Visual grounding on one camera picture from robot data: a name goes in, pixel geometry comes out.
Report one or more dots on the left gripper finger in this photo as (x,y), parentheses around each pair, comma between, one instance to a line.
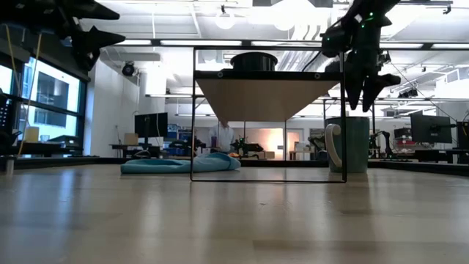
(93,11)
(91,42)

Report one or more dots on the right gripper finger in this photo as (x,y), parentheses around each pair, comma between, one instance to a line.
(375,86)
(356,84)

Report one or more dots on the green ceramic mug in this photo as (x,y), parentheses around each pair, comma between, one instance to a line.
(353,146)

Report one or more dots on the dark blue speckled enamel mug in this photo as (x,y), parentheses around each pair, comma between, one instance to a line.
(253,62)

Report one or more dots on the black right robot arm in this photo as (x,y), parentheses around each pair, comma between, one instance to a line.
(359,22)

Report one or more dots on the black background robot arm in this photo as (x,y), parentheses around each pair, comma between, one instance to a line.
(385,141)
(249,146)

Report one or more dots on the black overhead beam with lights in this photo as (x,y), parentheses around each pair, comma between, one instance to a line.
(155,42)

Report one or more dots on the black computer monitor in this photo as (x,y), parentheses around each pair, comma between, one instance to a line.
(463,135)
(430,128)
(151,124)

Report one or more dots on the cardboard box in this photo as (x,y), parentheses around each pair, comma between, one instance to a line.
(131,139)

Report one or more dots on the yellow box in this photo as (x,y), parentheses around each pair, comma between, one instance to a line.
(32,134)

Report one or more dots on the person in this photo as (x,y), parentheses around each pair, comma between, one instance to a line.
(221,137)

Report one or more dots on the light blue cloth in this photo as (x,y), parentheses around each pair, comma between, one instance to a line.
(176,165)

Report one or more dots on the black ceiling-mounted camera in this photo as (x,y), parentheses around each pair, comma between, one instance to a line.
(128,69)

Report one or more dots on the wooden shelf with black frame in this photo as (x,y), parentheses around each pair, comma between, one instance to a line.
(264,99)

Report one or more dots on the black table rail frame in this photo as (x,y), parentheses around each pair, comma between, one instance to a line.
(421,168)

